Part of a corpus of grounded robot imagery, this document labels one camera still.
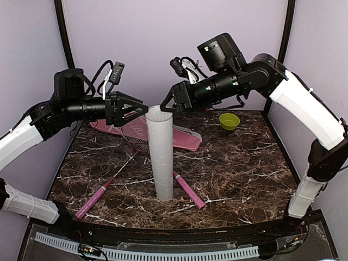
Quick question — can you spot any black frame post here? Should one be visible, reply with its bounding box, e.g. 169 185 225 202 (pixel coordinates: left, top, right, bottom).
54 0 75 69
263 0 296 117

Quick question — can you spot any pink racket top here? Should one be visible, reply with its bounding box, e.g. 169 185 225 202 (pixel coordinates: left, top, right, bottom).
121 116 205 209

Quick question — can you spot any black frame post left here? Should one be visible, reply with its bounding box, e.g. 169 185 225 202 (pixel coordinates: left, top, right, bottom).
54 0 75 69

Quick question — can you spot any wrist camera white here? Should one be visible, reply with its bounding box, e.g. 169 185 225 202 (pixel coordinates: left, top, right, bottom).
91 60 125 100
169 57 208 84

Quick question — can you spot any white shuttlecock tube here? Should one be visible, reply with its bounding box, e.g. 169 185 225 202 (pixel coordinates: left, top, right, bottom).
146 117 173 202

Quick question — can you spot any green plastic bowl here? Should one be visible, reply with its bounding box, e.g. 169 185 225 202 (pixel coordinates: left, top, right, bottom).
219 113 240 131

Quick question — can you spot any pink racket bottom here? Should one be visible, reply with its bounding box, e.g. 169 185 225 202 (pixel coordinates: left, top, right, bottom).
75 148 149 220

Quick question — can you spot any clear tube lid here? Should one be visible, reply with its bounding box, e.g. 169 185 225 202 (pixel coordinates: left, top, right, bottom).
146 105 172 122

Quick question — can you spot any pink racket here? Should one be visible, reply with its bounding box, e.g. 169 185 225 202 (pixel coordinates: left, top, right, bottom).
75 148 149 220
121 116 205 209

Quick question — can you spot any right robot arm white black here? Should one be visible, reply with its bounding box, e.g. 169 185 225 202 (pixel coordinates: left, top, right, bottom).
160 33 347 236

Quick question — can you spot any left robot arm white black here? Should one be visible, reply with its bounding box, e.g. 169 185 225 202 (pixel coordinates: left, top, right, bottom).
1 69 148 237

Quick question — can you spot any black frame post right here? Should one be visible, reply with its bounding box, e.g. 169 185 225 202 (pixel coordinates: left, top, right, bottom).
263 0 296 117

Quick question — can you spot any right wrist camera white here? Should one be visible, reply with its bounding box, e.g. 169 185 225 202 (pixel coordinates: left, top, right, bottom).
169 57 208 84

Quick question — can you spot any grey cable duct front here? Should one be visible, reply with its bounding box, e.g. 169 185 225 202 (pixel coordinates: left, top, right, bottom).
34 232 259 260

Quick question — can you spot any pink racket bag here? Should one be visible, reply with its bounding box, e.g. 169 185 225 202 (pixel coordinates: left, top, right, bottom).
90 120 202 152

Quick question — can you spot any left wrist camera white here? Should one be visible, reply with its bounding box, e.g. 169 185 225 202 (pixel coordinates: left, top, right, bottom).
91 60 125 100

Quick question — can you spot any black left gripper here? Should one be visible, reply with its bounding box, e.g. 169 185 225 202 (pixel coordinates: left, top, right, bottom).
65 91 150 128

